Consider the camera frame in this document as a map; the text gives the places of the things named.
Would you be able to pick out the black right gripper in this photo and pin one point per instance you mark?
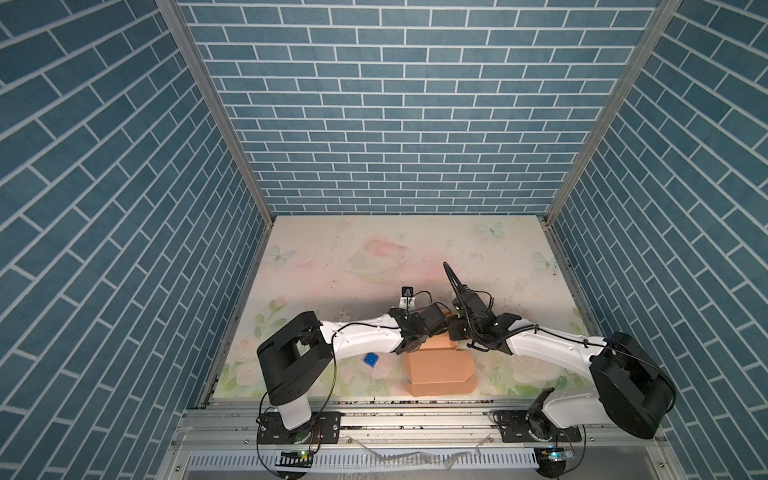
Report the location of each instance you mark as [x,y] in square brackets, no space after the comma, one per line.
[451,327]

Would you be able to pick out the pink cardboard paper box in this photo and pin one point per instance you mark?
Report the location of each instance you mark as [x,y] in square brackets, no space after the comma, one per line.
[439,368]

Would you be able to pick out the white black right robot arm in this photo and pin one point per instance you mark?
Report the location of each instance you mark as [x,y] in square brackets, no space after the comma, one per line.
[628,389]

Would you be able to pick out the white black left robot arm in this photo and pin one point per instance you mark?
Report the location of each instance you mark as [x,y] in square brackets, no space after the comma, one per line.
[293,358]

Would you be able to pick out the small blue cube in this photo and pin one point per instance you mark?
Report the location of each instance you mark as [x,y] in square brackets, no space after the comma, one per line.
[371,359]

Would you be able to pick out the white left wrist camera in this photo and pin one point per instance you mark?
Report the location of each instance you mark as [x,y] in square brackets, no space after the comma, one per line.
[406,299]

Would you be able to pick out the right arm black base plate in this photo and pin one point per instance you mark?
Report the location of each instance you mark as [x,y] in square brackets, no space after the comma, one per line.
[520,426]

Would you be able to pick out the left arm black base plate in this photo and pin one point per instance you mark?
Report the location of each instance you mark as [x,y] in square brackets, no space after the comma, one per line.
[324,430]

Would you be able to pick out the white ventilated cable duct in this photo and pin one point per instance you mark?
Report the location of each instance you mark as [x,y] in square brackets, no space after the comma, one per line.
[359,460]

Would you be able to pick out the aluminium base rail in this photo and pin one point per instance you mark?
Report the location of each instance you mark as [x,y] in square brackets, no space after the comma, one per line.
[605,452]

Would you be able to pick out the aluminium corner frame post right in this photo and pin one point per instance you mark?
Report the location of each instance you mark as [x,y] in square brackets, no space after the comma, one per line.
[657,25]

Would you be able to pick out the aluminium corner frame post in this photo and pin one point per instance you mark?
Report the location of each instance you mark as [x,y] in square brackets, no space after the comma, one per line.
[657,25]
[181,33]

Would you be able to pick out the aluminium corner frame post left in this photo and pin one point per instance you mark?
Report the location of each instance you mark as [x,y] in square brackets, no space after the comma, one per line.
[181,33]

